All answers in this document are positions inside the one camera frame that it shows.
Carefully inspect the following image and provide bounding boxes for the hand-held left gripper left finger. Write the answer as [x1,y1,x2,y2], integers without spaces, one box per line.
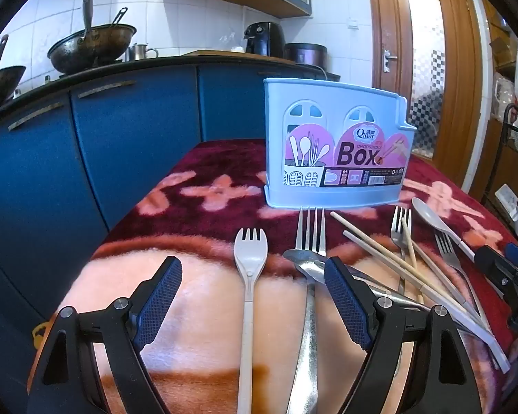
[26,256,184,414]

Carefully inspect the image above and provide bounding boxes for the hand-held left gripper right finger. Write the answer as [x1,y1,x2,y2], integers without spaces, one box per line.
[323,256,484,414]

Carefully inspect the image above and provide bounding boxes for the slim metal fork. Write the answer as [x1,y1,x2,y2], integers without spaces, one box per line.
[434,232,495,337]

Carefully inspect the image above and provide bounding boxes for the large metal fork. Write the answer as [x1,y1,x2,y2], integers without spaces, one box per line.
[285,206,327,414]

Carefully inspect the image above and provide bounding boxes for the small metal fork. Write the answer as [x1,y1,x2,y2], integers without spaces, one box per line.
[391,206,413,296]

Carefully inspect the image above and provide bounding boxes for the grey plastic spoon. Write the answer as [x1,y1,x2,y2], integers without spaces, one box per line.
[411,197,478,264]

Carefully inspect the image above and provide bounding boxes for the white plastic fork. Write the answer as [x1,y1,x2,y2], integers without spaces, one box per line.
[234,228,268,414]

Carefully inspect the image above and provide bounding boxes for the light blue utensil holder box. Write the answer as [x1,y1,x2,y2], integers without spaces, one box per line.
[262,77,416,211]

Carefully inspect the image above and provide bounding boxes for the red floral blanket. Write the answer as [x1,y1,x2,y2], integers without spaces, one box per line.
[28,138,518,414]

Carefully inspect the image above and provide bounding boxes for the white power strip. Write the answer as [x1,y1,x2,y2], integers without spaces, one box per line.
[494,184,518,242]

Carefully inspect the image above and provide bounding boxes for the wooden shelf unit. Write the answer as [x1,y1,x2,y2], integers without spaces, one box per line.
[479,0,518,199]

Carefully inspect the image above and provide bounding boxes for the yellow oil bottle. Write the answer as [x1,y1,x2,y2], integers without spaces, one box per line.
[32,321,53,351]

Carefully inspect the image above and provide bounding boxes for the blue base cabinet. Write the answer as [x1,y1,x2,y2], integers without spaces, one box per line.
[0,55,342,402]

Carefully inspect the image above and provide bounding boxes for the wooden door with glass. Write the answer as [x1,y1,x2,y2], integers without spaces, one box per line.
[365,0,488,186]

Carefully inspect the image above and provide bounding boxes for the gas stove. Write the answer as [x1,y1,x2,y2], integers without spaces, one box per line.
[43,59,128,82]

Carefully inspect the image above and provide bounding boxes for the metal cup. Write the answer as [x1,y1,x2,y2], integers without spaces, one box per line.
[127,44,160,62]

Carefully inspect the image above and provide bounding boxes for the wooden cutting board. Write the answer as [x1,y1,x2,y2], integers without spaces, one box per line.
[181,50,268,58]

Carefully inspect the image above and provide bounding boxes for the dark rice cooker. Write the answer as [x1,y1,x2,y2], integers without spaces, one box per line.
[284,43,328,66]

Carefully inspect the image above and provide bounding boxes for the large black wok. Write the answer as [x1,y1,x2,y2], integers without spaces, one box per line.
[47,8,137,74]

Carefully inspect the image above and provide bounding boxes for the clear plastic bag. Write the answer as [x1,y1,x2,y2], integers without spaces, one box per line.
[218,34,247,52]

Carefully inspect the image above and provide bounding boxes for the small black wok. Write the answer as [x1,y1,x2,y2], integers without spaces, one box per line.
[0,66,27,115]

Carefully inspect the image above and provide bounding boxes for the black air fryer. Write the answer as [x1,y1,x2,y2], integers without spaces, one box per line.
[244,21,274,58]

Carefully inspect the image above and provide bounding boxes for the black wire rack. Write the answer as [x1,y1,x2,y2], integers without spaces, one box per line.
[483,103,518,246]

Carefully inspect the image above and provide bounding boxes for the cabinet door handle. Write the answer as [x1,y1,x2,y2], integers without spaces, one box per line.
[9,103,63,132]
[78,81,135,99]

